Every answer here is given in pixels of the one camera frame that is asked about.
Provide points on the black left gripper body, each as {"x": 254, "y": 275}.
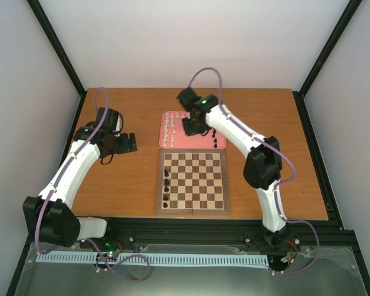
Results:
{"x": 121, "y": 147}

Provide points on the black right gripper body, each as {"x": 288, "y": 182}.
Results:
{"x": 194, "y": 128}

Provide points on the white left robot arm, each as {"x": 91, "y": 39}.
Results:
{"x": 49, "y": 215}

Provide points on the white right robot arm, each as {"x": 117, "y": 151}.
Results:
{"x": 263, "y": 163}

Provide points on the wooden chessboard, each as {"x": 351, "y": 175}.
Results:
{"x": 198, "y": 182}

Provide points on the black aluminium frame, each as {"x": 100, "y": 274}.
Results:
{"x": 333, "y": 231}

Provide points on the light blue cable duct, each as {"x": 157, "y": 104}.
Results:
{"x": 158, "y": 259}

